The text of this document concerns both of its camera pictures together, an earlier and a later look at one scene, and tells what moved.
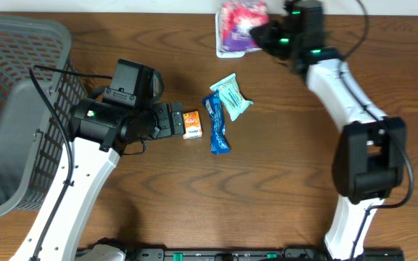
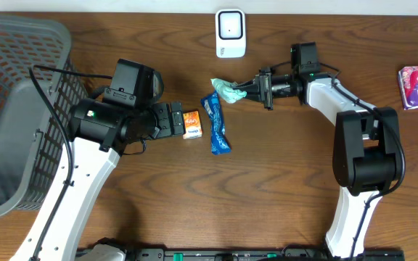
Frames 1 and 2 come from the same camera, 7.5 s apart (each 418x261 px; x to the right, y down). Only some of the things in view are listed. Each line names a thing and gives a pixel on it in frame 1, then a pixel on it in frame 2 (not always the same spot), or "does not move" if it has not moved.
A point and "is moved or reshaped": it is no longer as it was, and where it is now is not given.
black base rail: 292,254 does not move
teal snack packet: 230,93 is moved or reshaped
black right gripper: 265,31 -> 254,87
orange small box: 192,126 does not move
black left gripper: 163,119 does not move
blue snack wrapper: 215,112 does not move
